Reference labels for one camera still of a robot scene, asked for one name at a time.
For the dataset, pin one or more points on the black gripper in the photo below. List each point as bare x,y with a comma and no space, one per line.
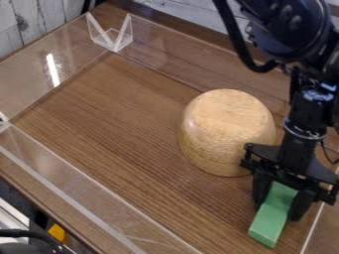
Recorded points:
315,183

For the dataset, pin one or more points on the upside-down wooden brown bowl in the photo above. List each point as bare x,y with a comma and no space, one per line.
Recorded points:
221,120

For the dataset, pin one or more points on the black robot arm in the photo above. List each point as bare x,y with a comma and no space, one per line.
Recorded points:
292,36

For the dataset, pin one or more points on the clear acrylic enclosure wall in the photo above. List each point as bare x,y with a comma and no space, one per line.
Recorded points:
89,144

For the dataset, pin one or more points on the clear acrylic corner bracket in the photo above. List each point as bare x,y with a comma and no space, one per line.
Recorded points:
112,39

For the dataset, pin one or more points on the yellow label black device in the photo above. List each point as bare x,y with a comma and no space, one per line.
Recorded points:
44,225

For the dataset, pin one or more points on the green rectangular block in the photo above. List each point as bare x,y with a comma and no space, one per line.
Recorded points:
271,215

